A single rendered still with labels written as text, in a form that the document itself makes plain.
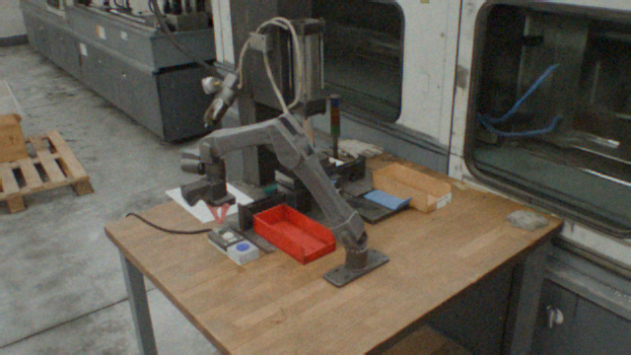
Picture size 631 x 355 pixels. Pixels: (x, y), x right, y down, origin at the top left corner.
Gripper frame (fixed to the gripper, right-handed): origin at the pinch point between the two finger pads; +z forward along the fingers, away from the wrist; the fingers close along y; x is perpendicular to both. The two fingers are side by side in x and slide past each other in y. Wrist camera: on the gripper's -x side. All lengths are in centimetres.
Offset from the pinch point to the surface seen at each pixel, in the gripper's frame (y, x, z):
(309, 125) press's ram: -0.7, 35.2, -21.6
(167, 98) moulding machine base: -295, 122, 57
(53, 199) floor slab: -263, 12, 103
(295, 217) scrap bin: 8.6, 21.6, 3.1
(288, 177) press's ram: 0.3, 25.6, -6.4
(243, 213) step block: -0.5, 8.3, 0.6
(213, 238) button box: 0.7, -3.2, 4.3
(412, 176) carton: 15, 70, 2
